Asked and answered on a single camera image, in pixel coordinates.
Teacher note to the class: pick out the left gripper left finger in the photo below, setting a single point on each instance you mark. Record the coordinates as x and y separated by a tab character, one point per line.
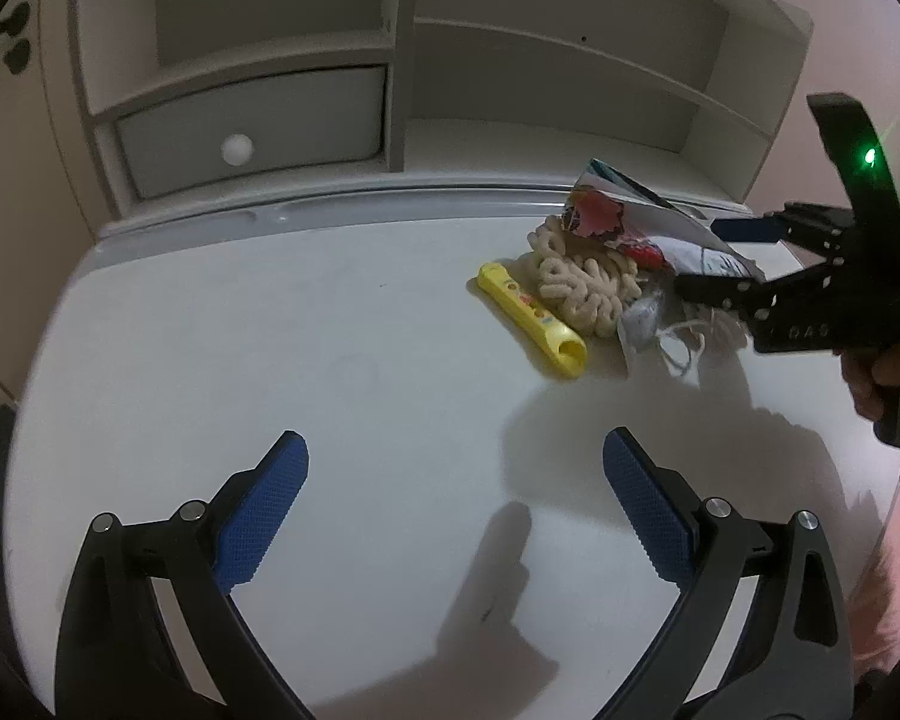
114	658

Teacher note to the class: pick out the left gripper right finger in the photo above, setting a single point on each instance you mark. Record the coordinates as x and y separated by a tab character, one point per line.
792	659

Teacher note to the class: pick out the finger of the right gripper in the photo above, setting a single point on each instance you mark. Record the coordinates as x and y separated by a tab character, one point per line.
744	296
767	229

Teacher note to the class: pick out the torn snack wrapper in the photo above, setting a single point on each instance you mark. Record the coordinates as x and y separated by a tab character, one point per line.
619	216

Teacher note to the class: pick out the person's right hand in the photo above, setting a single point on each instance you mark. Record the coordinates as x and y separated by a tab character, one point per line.
867	376

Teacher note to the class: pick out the beige knitted cloth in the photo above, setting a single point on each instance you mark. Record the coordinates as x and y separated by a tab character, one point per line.
586	287

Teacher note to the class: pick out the white desk hutch shelf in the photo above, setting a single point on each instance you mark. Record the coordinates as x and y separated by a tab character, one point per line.
684	96

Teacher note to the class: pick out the white desk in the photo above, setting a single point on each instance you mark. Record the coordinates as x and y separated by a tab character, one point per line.
456	551

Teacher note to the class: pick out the grey drawer with knob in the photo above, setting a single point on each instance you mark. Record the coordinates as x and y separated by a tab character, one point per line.
277	122

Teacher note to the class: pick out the yellow toy recorder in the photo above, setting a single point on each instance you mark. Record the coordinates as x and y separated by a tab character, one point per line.
565	350

